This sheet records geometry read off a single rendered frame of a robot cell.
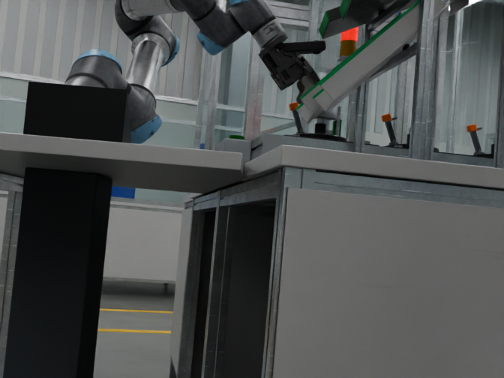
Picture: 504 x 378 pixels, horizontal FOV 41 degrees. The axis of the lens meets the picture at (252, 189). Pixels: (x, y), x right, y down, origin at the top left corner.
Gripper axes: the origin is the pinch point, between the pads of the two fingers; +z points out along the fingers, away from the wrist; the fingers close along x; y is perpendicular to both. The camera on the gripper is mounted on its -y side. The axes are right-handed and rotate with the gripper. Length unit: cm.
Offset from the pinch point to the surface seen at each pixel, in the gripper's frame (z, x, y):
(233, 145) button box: -4.2, 1.9, 27.0
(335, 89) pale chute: -1.3, 47.9, 13.9
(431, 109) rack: 15.9, 20.5, -13.2
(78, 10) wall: -289, -787, -55
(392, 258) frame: 23, 75, 31
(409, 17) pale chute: -4, 50, -5
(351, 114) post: 8.1, -17.5, -10.4
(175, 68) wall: -150, -809, -125
